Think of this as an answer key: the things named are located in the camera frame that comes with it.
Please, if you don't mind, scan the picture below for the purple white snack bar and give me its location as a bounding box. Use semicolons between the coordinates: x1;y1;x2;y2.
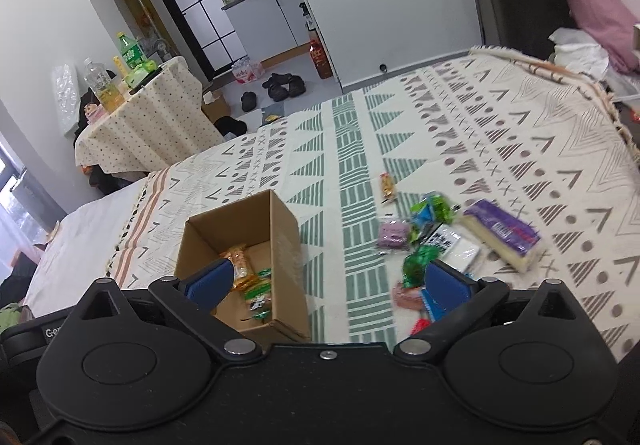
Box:
459;199;542;273

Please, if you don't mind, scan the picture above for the pink orange snack packet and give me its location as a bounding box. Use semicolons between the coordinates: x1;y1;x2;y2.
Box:
243;269;272;323

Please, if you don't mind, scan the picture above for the patterned bed blanket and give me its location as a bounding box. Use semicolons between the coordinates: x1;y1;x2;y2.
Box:
107;49;639;357

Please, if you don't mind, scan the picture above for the purple small snack packet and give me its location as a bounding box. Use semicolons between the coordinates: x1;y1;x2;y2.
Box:
376;218;411;250

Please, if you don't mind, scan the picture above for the orange yellow snack packet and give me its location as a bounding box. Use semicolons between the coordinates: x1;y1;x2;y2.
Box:
220;243;258;291

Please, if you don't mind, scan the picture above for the polka dot tablecloth table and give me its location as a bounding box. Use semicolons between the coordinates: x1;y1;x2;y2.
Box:
75;56;224;174

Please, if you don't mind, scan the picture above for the white bed sheet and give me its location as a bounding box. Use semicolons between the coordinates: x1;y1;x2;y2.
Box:
24;180;145;317

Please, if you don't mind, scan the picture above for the pink water bottle pack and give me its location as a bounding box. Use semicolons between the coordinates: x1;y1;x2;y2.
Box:
231;55;265;84

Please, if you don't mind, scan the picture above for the green soda bottle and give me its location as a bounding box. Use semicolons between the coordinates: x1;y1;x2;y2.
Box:
117;31;146;70

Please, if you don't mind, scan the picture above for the green snack bag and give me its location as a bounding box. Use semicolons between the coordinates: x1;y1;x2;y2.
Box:
410;192;459;231

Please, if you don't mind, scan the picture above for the small brown snack packet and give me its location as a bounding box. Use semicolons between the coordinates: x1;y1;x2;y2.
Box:
380;173;396;204

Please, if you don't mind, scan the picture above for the black slippers pile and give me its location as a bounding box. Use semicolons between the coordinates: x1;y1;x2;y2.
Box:
241;72;307;113

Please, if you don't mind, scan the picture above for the dark green candy packet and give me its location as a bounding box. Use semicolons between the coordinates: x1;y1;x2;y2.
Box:
402;245;440;289

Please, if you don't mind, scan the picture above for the brown cardboard box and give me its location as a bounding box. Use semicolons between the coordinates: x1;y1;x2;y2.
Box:
175;191;311;349

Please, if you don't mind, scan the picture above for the white kitchen cabinet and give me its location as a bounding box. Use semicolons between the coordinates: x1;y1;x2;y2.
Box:
222;0;310;62

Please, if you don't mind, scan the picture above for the green tissue box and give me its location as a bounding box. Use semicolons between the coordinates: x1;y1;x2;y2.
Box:
125;60;158;90

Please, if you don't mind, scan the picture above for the blue snack packet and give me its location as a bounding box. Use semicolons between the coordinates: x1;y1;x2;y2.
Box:
420;288;446;323

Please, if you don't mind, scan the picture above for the yellow oil bottle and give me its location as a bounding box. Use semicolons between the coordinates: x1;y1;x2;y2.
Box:
84;58;125;114

